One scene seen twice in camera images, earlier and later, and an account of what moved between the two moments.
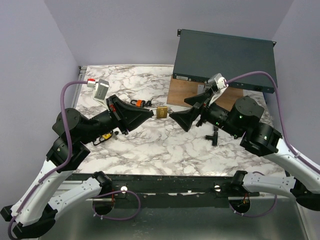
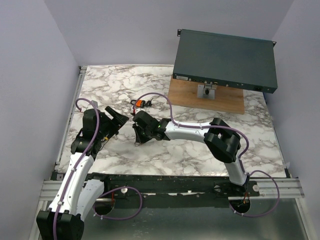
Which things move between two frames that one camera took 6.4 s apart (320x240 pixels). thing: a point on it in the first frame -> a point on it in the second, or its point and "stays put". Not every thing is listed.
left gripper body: (119, 120) -> (109, 126)
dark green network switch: (200, 55) stays put
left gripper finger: (127, 111) -> (120, 119)
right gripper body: (206, 111) -> (143, 136)
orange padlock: (139, 103) stays put
